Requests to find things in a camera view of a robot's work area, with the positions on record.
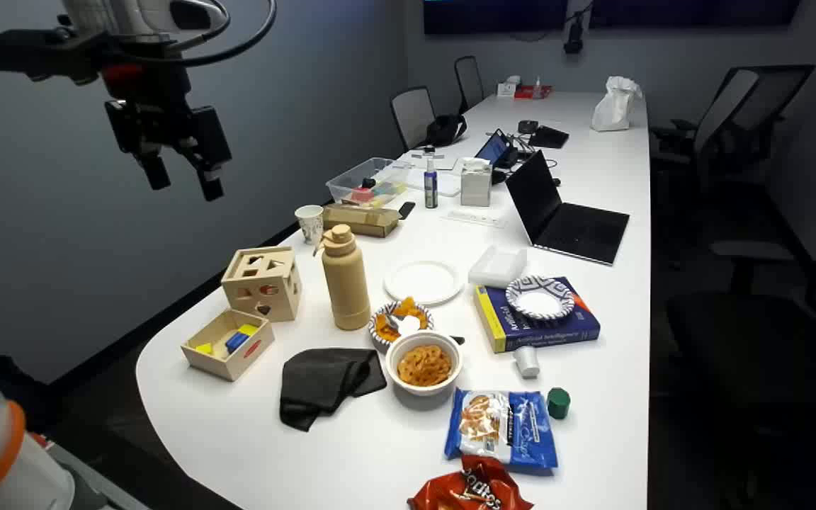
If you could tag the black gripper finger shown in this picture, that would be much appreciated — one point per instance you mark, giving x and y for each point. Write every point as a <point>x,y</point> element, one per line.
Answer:
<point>155,168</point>
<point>210,182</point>

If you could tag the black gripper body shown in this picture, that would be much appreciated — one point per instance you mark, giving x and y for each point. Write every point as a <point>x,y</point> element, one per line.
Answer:
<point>135,46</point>

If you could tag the black towel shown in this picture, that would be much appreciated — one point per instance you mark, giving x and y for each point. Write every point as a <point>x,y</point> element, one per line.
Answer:
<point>319,381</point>

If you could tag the wooden shape sorter cube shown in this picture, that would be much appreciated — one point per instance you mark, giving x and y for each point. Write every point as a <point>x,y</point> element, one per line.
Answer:
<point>264,277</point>

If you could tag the beige water bottle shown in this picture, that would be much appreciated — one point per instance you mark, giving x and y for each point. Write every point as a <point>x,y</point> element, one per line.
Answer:
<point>346,277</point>

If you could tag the clear plastic container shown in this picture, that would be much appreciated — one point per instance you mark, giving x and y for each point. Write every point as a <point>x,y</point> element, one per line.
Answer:
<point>370,182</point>

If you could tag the brown cardboard box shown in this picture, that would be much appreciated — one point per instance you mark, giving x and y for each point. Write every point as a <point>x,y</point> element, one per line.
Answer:
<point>363,221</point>

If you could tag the wooden tray with blocks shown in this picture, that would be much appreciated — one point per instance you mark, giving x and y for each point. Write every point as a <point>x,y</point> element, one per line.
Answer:
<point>228,344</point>

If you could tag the grey office chair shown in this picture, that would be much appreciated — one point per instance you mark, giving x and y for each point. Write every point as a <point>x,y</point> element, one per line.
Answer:
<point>411,111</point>
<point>470,89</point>

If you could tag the small spray bottle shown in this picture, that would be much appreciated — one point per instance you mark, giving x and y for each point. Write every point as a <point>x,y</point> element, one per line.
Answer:
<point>432,184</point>

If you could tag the small bowl of snacks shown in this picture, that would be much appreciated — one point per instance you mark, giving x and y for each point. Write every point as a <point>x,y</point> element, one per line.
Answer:
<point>398,320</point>

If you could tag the black headphones bag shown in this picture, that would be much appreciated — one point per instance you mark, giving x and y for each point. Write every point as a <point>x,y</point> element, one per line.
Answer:
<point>445,127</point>

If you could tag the white paper plate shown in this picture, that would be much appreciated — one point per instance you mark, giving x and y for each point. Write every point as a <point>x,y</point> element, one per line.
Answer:
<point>427,281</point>

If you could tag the white tissue box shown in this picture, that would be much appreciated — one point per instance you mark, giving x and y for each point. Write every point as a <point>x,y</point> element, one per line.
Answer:
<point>473,182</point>

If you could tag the white bowl of pasta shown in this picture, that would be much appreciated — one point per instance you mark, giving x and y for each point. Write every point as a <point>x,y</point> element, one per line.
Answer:
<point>424,369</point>

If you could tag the far grey office chair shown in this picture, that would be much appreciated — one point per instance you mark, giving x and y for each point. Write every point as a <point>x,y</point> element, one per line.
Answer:
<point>470,89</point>

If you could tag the blue tablet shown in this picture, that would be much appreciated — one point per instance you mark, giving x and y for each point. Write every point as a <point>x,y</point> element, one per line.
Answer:
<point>500,150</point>

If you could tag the red and white box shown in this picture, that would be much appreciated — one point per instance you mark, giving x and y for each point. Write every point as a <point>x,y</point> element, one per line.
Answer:
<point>520,89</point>

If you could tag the blue and yellow book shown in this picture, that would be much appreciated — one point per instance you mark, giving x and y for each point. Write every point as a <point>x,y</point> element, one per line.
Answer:
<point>510,328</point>

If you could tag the blue patterned bowl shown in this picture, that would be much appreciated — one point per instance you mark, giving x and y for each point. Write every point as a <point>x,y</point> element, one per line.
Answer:
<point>538,297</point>

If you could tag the small white cup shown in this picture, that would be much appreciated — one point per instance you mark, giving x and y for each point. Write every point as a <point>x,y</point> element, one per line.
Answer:
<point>529,364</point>

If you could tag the black laptop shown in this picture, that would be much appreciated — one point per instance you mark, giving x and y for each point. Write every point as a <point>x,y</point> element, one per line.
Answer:
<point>558,225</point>

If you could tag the blue snack bag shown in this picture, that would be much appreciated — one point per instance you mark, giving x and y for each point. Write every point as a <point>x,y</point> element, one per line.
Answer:
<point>509,425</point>

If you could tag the black webcam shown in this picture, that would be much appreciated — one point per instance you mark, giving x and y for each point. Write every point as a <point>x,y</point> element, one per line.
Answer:
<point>574,42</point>

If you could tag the red chip bag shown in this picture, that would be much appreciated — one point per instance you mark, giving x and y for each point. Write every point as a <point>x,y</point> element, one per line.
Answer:
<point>483,481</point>

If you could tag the green bottle cap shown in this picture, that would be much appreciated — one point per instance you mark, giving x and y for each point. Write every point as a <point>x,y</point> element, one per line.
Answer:
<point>558,402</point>

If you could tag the white plastic bag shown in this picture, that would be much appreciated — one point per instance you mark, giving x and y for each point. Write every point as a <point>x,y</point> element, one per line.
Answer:
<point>616,102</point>

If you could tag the black office chair right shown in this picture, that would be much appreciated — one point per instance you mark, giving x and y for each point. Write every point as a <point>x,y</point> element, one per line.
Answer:
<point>737,127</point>

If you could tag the near office chair right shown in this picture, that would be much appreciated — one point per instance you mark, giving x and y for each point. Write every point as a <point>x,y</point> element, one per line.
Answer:
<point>751,349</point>

